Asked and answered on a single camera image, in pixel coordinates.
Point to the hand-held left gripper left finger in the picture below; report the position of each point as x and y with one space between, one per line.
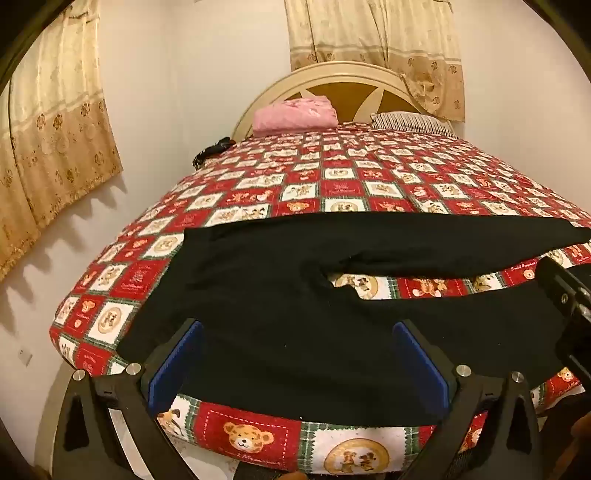
176 369

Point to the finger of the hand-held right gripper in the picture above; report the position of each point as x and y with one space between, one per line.
561 281

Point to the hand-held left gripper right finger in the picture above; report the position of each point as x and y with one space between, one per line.
422 369

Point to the black pants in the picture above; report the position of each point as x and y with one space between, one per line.
277 300

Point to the person's right forearm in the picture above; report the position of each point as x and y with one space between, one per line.
582 447

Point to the red teddy bear printed blanket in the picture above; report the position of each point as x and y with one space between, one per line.
351 184

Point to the striped pillow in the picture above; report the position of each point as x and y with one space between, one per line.
411 122

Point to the dark object beside bed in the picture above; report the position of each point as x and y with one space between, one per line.
212 152

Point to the beige floral curtain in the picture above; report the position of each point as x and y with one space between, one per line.
51 138
378 41

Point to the pink pillow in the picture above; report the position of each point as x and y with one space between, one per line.
295 115

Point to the cream wooden headboard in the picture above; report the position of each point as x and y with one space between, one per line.
341 87

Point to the white wall outlet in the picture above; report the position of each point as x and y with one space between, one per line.
25 356

